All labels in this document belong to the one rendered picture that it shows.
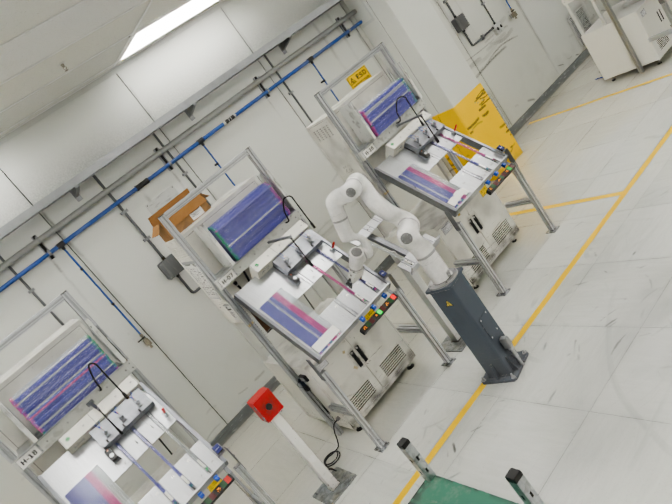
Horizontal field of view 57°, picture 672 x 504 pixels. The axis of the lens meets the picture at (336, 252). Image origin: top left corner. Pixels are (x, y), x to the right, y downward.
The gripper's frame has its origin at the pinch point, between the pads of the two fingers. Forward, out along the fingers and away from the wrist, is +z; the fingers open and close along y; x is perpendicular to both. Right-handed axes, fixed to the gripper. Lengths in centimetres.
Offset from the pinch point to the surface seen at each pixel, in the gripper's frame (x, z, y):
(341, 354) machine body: -9, 52, -23
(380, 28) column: 193, 63, 285
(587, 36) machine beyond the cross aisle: 37, 91, 451
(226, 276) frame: 67, 8, -45
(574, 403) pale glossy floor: -138, -22, 3
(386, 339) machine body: -23, 63, 10
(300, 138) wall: 181, 106, 147
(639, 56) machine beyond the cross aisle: -21, 88, 451
